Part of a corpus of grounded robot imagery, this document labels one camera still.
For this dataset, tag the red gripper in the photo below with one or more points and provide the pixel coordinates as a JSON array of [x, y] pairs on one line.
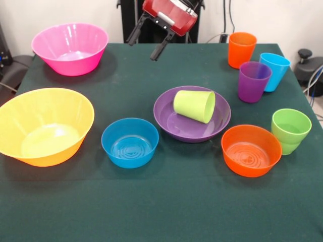
[[176, 15]]

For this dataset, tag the lime yellow cup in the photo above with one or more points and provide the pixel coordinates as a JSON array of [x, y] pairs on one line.
[[191, 106]]

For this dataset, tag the purple bowl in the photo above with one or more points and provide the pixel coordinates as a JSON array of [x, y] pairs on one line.
[[189, 133]]

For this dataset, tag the black computer tower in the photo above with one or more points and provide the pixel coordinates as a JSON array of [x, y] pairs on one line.
[[3, 50]]

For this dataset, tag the black power adapter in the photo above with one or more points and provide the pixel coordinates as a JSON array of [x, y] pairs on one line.
[[223, 37]]

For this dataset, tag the orange cup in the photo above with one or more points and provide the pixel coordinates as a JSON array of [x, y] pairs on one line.
[[239, 54]]

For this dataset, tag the large pink bowl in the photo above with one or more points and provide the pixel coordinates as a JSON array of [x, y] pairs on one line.
[[50, 43]]

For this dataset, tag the purple cup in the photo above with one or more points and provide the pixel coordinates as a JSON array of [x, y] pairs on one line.
[[252, 90]]

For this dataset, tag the small blue bowl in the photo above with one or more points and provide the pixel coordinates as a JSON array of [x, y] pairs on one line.
[[130, 161]]

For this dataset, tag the large orange yellow bowl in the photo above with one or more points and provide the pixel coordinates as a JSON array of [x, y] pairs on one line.
[[38, 108]]

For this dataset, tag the blue cup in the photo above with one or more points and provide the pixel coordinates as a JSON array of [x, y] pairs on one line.
[[276, 73]]

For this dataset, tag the dark green tablecloth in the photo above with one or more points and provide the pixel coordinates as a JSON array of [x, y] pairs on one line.
[[176, 201]]

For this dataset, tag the black equipment with knob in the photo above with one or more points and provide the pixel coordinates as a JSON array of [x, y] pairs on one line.
[[309, 68]]

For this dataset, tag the small orange bowl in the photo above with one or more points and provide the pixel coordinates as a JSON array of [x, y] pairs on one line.
[[249, 170]]

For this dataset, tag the green cup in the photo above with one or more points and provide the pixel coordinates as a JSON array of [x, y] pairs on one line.
[[291, 121], [290, 148]]

